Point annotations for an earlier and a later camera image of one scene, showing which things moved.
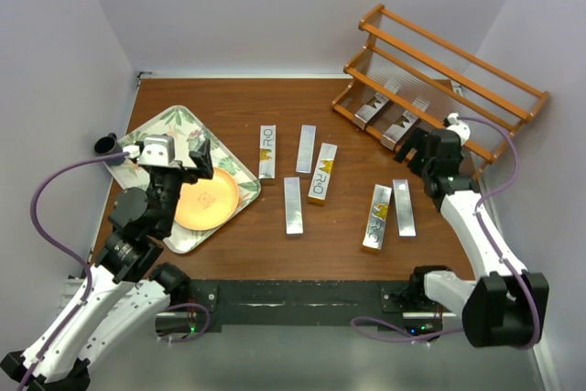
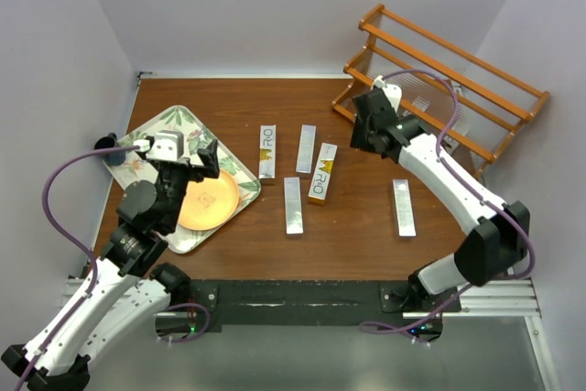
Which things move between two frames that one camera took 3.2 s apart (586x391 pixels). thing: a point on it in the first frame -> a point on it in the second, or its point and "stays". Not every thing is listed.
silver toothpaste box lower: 294,212 stays
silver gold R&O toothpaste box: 267,152 stays
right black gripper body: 460,156 -> 361,138
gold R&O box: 322,174 stays
